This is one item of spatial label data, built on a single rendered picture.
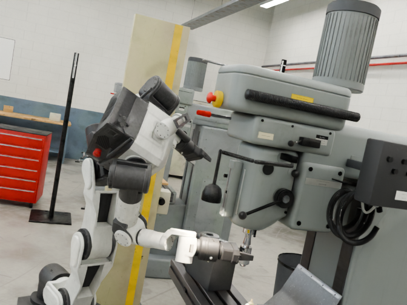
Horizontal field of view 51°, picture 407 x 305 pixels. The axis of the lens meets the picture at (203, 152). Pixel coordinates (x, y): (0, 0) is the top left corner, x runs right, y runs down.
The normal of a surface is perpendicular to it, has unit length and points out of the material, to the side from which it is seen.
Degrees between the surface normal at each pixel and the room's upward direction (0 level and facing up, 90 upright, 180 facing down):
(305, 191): 90
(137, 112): 57
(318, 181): 90
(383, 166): 90
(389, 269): 89
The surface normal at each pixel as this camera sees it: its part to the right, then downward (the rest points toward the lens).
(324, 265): -0.93, -0.15
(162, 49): 0.32, 0.15
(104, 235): 0.67, 0.04
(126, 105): 0.64, -0.37
